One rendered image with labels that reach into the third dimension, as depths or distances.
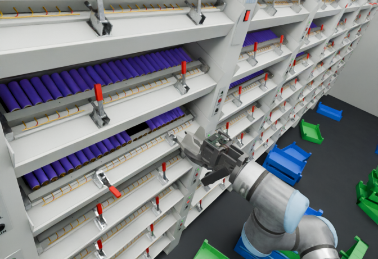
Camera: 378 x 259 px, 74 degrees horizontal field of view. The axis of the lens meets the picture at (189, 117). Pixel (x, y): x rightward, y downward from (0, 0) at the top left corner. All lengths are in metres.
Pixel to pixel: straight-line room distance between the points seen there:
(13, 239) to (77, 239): 0.25
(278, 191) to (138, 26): 0.47
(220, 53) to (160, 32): 0.32
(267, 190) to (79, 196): 0.45
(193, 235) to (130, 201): 0.92
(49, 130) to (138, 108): 0.20
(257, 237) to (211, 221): 1.18
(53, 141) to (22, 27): 0.21
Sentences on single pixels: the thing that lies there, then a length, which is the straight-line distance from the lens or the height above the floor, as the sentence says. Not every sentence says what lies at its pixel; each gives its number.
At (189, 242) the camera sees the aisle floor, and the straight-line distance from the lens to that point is 1.76.
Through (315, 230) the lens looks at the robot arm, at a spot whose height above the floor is 0.98.
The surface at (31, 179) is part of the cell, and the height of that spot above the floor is 1.01.
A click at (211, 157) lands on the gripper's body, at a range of 0.66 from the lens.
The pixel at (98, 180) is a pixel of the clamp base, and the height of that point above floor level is 0.98.
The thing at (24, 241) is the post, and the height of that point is 0.94.
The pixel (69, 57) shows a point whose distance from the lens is 0.46.
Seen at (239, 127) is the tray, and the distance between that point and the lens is 1.39.
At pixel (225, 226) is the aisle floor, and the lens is 1.89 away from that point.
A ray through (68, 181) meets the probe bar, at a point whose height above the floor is 0.99.
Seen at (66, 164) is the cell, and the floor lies 1.00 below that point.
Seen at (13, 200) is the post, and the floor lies 1.07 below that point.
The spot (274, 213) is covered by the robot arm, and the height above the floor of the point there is 1.06.
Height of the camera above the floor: 1.51
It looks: 34 degrees down
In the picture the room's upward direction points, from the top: 14 degrees clockwise
